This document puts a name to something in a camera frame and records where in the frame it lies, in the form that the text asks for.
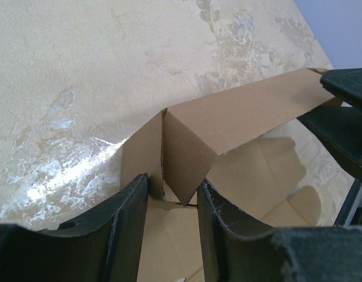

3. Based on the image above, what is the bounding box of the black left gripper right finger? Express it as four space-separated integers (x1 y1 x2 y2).
197 180 362 281

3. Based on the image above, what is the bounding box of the aluminium frame rail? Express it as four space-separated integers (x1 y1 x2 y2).
334 179 362 226

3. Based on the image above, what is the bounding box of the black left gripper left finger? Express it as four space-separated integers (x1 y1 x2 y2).
0 173 149 281

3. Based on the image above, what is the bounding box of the brown cardboard paper box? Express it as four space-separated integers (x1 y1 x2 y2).
120 68 337 281

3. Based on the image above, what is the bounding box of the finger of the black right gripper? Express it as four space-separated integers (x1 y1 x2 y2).
297 106 362 182
320 68 362 108

